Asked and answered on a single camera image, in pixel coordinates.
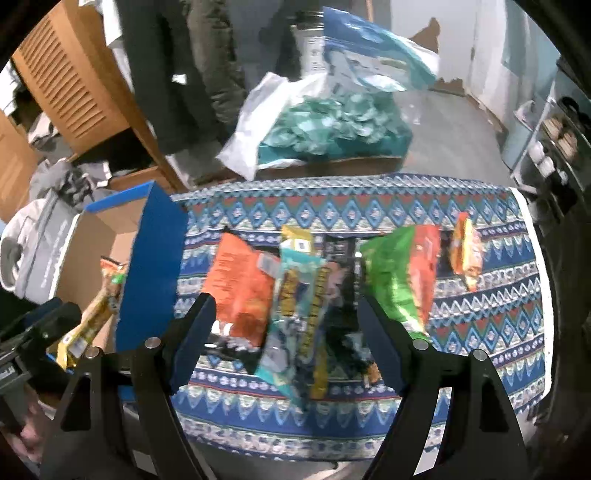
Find pile of teal packets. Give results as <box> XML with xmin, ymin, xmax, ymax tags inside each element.
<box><xmin>257</xmin><ymin>85</ymin><xmax>413</xmax><ymax>163</ymax></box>

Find blue white plastic bag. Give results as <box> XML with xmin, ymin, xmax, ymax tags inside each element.
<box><xmin>321</xmin><ymin>6</ymin><xmax>439</xmax><ymax>94</ymax></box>

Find light blue cabinet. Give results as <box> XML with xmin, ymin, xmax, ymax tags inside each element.
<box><xmin>500</xmin><ymin>78</ymin><xmax>556</xmax><ymax>172</ymax></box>

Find red snack packet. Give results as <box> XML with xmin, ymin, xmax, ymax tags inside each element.
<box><xmin>412</xmin><ymin>224</ymin><xmax>445</xmax><ymax>324</ymax></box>

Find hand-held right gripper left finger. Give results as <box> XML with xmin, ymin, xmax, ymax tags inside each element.
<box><xmin>39</xmin><ymin>293</ymin><xmax>218</xmax><ymax>480</ymax></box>

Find long yellow orange snack packet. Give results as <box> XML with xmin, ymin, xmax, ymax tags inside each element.
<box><xmin>57</xmin><ymin>256</ymin><xmax>131</xmax><ymax>370</ymax></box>

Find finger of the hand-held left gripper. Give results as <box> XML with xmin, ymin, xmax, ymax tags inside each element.
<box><xmin>28</xmin><ymin>298</ymin><xmax>83</xmax><ymax>344</ymax></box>

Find grey white bag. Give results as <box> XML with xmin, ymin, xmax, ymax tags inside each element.
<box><xmin>0</xmin><ymin>193</ymin><xmax>88</xmax><ymax>304</ymax></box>

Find blue patterned blanket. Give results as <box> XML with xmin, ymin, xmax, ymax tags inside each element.
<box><xmin>168</xmin><ymin>173</ymin><xmax>555</xmax><ymax>463</ymax></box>

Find teal snack packet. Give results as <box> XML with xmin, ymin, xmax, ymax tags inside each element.
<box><xmin>255</xmin><ymin>249</ymin><xmax>326</xmax><ymax>412</ymax></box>

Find dark hanging clothes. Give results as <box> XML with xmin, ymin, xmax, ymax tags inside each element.
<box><xmin>113</xmin><ymin>0</ymin><xmax>249</xmax><ymax>157</ymax></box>

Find blue cardboard box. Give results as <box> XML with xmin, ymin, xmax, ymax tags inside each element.
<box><xmin>51</xmin><ymin>181</ymin><xmax>190</xmax><ymax>365</ymax></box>

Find metal can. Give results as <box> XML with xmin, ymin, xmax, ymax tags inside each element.
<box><xmin>291</xmin><ymin>9</ymin><xmax>334</xmax><ymax>77</ymax></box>

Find plain wooden door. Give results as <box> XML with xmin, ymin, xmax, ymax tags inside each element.
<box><xmin>0</xmin><ymin>111</ymin><xmax>43</xmax><ymax>223</ymax></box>

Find small orange yellow snack packet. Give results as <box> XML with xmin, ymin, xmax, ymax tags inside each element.
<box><xmin>449</xmin><ymin>212</ymin><xmax>486</xmax><ymax>292</ymax></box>

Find black snack packet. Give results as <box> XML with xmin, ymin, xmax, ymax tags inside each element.
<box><xmin>322</xmin><ymin>233</ymin><xmax>385</xmax><ymax>389</ymax></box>

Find wooden louvered cabinet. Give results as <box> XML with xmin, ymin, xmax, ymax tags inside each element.
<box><xmin>11</xmin><ymin>0</ymin><xmax>186</xmax><ymax>195</ymax></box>

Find dark shelf rack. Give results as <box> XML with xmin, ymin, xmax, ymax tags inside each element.
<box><xmin>512</xmin><ymin>55</ymin><xmax>591</xmax><ymax>223</ymax></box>

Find green snack packet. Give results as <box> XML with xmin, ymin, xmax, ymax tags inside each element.
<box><xmin>359</xmin><ymin>226</ymin><xmax>431</xmax><ymax>337</ymax></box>

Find brown cardboard box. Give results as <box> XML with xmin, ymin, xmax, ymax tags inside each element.
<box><xmin>254</xmin><ymin>154</ymin><xmax>408</xmax><ymax>184</ymax></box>

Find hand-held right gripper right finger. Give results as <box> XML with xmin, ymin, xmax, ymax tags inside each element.
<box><xmin>355</xmin><ymin>295</ymin><xmax>532</xmax><ymax>480</ymax></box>

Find pile of grey clothes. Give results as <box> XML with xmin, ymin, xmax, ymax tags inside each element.
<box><xmin>28</xmin><ymin>115</ymin><xmax>118</xmax><ymax>206</ymax></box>

